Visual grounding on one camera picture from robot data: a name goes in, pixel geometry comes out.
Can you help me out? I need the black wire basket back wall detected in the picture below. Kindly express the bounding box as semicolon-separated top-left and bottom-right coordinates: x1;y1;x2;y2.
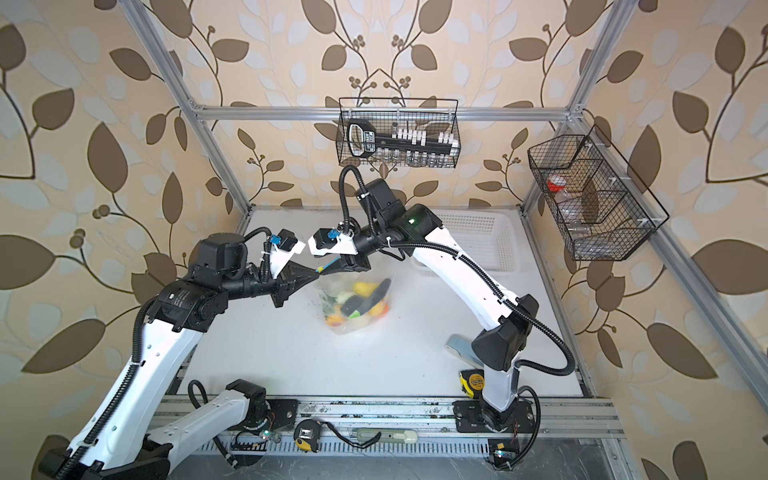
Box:
334;96;462;169

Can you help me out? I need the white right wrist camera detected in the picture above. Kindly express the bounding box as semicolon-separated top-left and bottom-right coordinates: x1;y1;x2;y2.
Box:
308;228;358;257

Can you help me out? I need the red item in wire basket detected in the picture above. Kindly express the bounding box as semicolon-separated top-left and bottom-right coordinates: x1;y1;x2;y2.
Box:
546;174;567;194

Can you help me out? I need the pale green utility knife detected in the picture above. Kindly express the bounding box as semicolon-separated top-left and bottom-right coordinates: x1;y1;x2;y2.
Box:
354;428;418;445

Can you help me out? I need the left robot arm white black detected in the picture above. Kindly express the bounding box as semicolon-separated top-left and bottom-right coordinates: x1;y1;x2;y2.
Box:
35;227;319;479

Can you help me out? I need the aluminium frame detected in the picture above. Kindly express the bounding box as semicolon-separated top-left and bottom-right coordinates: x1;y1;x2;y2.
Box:
120;1;767;406

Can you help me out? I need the black wire basket right wall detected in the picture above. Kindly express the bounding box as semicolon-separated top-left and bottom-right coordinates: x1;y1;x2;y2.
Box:
527;126;670;261

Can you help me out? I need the clear zip bag blue zipper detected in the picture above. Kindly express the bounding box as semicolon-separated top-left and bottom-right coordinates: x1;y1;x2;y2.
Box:
316;259;397;335

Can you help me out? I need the black tool in wire basket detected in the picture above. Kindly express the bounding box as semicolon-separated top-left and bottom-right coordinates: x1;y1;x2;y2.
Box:
344;120;460;159

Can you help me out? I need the yellow black tape measure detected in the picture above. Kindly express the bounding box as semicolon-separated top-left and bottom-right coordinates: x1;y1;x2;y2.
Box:
459;369;485;400

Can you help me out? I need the black wire basket wall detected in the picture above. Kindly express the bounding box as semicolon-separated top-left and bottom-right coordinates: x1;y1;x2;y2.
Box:
334;96;462;169
527;126;670;261

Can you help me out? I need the black tape measure on rail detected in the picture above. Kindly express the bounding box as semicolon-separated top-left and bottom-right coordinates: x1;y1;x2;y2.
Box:
293;419;322;453

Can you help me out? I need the white plastic perforated basket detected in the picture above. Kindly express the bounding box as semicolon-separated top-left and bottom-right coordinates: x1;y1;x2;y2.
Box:
437;210;519;275

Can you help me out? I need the yellow corn toy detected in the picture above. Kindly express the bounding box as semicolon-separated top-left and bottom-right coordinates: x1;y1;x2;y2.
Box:
353;282;378;298

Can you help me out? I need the light blue case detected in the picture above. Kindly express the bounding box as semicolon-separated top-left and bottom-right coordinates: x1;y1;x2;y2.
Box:
445;334;483;369

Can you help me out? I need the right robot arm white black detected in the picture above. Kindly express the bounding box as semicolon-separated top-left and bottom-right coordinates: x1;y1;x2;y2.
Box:
322;165;575;432

